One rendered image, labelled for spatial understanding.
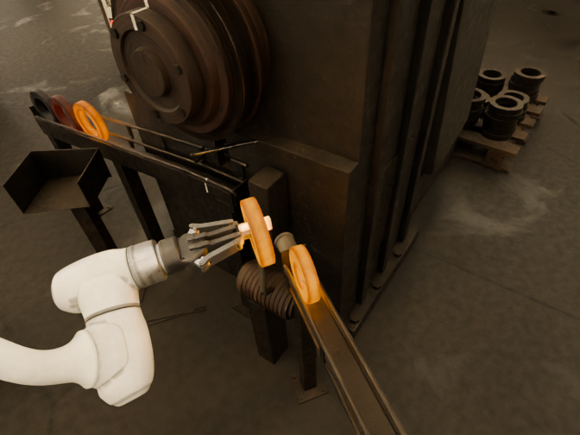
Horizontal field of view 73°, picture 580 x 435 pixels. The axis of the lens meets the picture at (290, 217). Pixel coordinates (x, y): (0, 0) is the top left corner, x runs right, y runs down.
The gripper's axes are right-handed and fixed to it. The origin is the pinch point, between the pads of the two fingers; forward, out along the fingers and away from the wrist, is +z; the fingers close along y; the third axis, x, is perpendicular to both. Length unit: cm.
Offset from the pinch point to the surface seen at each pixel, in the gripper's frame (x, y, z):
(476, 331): -97, 4, 79
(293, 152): -6.1, -29.6, 19.4
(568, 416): -98, 43, 87
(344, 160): -6.7, -20.2, 30.9
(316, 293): -21.2, 7.6, 9.7
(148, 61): 23.8, -41.0, -10.7
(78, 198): -29, -71, -53
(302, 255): -14.7, -0.1, 9.7
